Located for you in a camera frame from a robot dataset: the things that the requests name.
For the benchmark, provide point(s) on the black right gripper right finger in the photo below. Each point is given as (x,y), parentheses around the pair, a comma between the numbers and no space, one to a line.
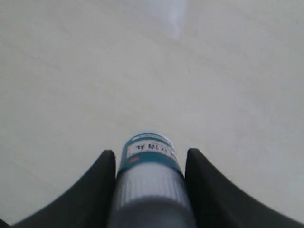
(218,203)

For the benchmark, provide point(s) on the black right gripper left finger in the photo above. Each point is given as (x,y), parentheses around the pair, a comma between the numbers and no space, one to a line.
(85,205)

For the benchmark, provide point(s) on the white teal labelled bottle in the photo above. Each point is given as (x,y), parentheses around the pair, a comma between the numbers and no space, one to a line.
(150,189)

